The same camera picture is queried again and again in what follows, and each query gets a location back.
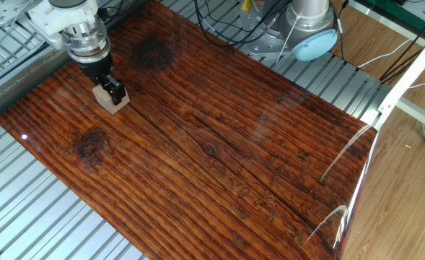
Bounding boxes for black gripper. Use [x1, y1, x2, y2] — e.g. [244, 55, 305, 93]
[75, 52, 127, 107]

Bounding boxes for pale wooden cube block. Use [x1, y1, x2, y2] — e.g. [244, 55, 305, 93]
[92, 83, 131, 116]

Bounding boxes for glossy wood grain mat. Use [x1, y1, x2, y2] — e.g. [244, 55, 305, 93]
[0, 0, 378, 260]

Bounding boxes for white aluminium crossbar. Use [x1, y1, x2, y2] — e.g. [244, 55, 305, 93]
[395, 96, 425, 135]

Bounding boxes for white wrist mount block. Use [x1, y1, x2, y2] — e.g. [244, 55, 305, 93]
[26, 0, 100, 51]

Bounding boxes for grey metal rail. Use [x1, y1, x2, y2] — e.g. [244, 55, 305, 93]
[0, 0, 152, 126]

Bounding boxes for grey wire rack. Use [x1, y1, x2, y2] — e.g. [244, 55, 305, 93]
[0, 14, 53, 86]

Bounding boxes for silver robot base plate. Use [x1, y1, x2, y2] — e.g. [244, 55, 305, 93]
[239, 0, 296, 59]

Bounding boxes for black cable silver connector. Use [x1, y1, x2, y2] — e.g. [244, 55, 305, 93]
[193, 0, 289, 48]

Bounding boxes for thin white cable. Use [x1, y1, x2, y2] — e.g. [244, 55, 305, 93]
[357, 38, 412, 69]

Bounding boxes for black cables beside post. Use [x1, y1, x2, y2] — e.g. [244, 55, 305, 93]
[379, 9, 425, 85]

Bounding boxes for white aluminium frame post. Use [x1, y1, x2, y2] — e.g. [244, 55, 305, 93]
[372, 25, 425, 131]

